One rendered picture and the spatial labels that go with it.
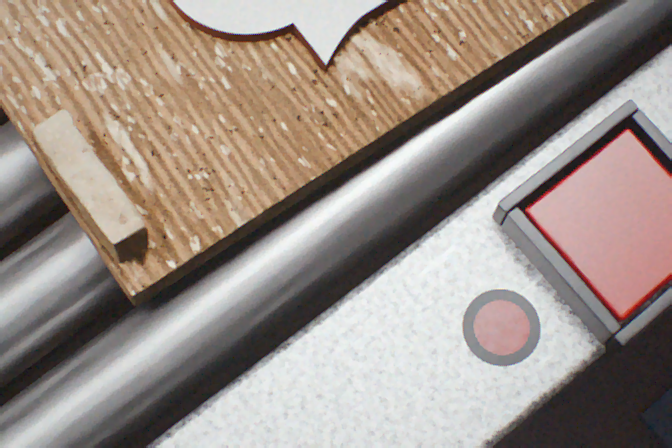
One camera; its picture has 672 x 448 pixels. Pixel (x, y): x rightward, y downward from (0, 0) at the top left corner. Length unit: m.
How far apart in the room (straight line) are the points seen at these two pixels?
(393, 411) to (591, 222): 0.11
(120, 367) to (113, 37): 0.14
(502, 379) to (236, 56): 0.17
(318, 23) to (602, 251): 0.15
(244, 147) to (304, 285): 0.06
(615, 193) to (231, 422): 0.18
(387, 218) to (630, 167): 0.10
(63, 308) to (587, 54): 0.25
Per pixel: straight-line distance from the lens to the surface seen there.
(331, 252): 0.53
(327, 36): 0.53
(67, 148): 0.50
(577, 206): 0.53
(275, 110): 0.53
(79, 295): 0.53
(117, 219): 0.48
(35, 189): 0.55
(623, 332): 0.52
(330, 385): 0.51
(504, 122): 0.55
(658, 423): 1.49
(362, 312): 0.52
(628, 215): 0.53
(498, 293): 0.53
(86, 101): 0.53
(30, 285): 0.53
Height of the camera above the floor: 1.41
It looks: 70 degrees down
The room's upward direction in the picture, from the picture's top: 8 degrees clockwise
